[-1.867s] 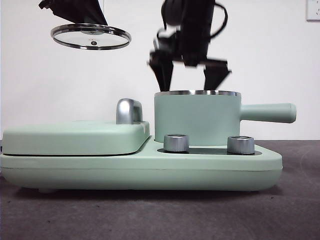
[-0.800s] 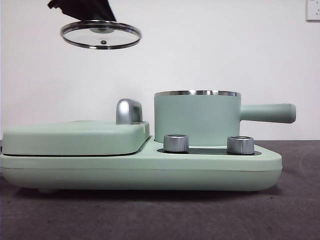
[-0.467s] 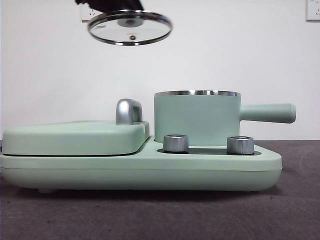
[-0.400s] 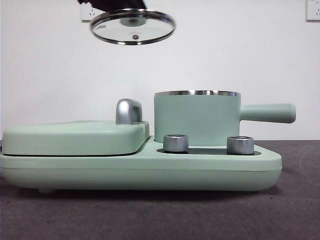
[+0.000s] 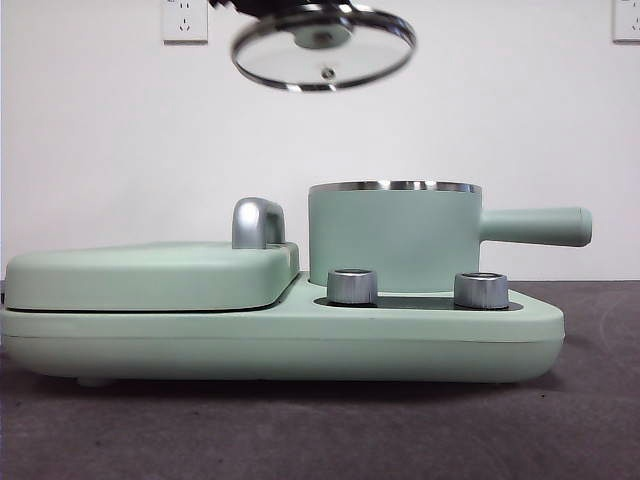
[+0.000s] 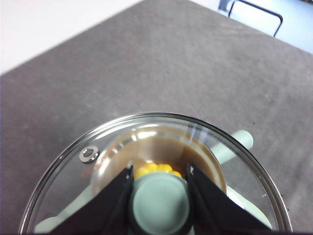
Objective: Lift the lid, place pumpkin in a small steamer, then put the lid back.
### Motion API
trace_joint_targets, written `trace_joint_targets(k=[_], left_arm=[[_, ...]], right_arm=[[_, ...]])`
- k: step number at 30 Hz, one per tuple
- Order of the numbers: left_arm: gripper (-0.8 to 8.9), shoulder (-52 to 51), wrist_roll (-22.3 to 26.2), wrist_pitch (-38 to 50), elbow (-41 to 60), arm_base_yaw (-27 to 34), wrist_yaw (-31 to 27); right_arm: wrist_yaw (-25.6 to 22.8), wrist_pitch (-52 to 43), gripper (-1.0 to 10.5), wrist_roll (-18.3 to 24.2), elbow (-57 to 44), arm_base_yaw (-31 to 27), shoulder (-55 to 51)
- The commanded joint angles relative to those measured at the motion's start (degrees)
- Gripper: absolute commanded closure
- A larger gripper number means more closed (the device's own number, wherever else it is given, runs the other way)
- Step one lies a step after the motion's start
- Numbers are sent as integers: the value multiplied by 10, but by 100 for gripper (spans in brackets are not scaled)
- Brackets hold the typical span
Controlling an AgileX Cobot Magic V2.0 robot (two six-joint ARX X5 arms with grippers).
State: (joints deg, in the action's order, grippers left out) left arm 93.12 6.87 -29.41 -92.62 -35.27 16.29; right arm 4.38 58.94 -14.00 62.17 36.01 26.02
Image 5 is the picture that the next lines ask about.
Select glass lid with green knob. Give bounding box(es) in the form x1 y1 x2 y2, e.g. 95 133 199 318
230 0 418 94

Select chrome control knob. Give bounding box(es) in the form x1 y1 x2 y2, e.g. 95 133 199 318
453 271 512 309
326 267 380 306

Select mint green breakfast machine base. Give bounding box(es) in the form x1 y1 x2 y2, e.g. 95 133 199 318
0 278 567 389

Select white wall socket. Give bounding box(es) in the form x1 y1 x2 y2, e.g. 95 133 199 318
612 0 640 44
161 0 210 46

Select mint green pot with handle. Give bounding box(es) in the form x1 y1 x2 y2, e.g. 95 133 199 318
305 179 594 296

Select mint green griddle cover, chrome handle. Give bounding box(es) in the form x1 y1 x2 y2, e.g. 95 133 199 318
3 197 303 313

